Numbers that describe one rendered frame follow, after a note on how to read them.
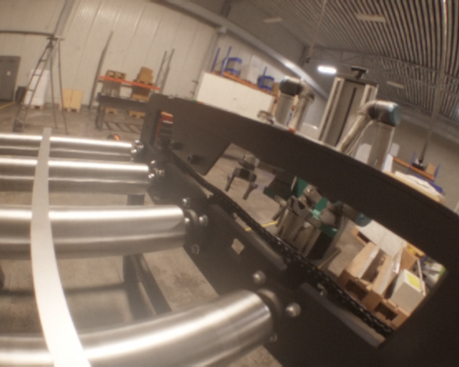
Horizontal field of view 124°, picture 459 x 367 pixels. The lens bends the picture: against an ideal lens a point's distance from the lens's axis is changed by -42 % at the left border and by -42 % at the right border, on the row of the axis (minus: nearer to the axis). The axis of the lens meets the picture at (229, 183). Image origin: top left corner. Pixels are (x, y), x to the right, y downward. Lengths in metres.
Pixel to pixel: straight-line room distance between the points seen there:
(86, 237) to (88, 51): 10.19
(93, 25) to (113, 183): 10.19
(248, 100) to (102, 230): 5.04
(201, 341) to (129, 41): 10.65
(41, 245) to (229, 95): 5.02
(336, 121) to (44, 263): 1.74
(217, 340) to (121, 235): 0.28
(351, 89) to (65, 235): 1.79
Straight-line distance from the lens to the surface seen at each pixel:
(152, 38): 10.96
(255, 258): 0.44
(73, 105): 8.37
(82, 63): 10.44
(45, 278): 0.33
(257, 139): 0.41
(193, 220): 0.54
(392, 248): 3.61
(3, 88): 10.64
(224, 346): 0.31
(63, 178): 0.70
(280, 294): 0.40
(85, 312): 1.38
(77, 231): 0.44
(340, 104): 1.75
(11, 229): 0.47
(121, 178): 0.72
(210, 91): 5.10
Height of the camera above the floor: 1.16
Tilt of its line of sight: 18 degrees down
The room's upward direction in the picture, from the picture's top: 18 degrees clockwise
